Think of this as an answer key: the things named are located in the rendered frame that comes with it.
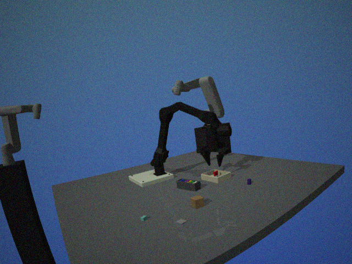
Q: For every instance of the tan cube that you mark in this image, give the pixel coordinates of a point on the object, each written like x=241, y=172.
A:
x=197, y=202

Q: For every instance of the beige open tray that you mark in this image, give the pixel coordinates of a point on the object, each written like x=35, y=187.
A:
x=222, y=175

